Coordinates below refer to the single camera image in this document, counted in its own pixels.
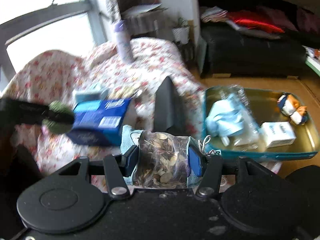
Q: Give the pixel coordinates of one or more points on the potpourri sachet bag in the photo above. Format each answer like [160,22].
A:
[163,159]

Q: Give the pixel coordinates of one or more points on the teal metal tin box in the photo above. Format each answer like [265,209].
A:
[262,105]

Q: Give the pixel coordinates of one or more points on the green fluffy sponge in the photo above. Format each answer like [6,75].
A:
[59,118]

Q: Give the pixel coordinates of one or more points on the floral tablecloth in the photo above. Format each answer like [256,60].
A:
[54,74]

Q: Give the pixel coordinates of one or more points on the black triangular stand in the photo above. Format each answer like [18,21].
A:
[169,114]

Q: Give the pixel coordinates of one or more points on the light blue sponge block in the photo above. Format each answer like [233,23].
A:
[91,94]

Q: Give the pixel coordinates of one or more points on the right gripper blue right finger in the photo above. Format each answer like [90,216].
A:
[195,160]

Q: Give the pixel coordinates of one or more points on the clear bag of cotton pads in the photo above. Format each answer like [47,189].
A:
[249,138]

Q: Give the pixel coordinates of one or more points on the patterned curtain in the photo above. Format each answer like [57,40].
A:
[113,2]

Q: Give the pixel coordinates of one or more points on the beige crochet doily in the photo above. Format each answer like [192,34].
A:
[127,92]

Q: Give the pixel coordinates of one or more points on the cluttered green coffee table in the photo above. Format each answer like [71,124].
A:
[312,59]

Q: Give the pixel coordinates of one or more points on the potted plant white pot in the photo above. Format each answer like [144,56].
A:
[183,31]

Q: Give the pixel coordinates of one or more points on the light blue face mask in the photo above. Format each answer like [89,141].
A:
[225,118]

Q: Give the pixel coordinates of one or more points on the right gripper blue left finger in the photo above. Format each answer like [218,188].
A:
[130,160]

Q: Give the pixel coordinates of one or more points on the navy orange fabric bundle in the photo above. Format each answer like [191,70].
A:
[291,107]

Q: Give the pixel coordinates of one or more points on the black sofa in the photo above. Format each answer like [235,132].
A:
[238,51]

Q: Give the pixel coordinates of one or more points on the folded striped cloth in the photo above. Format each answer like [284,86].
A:
[214,14]

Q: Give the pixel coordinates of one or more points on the wooden side shelf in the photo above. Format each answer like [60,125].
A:
[147,19]

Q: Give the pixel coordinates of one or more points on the purple thermos bottle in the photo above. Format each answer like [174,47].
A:
[123,40]

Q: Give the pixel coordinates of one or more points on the blue Tempo tissue pack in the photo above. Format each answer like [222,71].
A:
[100,122]

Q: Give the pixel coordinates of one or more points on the white tissue packet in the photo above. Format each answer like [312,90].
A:
[277,134]

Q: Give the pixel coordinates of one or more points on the red cushion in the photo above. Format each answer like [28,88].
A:
[252,20]

